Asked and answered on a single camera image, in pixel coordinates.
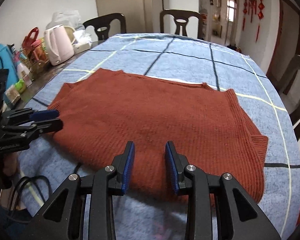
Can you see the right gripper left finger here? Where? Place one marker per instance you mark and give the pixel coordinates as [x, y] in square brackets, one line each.
[62, 216]

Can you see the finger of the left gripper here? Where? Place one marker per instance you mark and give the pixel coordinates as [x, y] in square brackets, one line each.
[48, 126]
[37, 116]

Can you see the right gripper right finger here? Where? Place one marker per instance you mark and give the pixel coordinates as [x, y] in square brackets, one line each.
[238, 215]

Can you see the rust red knit sweater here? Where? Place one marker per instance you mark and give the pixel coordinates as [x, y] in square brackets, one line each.
[103, 112]

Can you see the person's left hand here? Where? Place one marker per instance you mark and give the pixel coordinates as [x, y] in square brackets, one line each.
[10, 164]

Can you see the white bottle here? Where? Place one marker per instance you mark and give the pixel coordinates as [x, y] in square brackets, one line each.
[22, 71]

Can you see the blue container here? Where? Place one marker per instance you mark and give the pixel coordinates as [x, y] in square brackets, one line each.
[6, 62]

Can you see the pink electric kettle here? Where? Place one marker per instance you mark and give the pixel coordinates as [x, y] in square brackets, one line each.
[58, 45]

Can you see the white tissue box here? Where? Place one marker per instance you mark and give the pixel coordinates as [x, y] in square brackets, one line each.
[82, 42]

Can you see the clear plastic bag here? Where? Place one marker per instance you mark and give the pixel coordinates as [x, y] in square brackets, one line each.
[69, 18]

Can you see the dark wooden chair left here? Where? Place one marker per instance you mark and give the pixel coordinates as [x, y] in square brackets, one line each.
[101, 25]

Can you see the dark wooden chair far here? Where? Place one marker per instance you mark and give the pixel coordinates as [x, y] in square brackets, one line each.
[181, 20]

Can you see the red Chinese knot decoration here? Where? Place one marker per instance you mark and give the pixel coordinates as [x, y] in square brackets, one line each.
[253, 8]

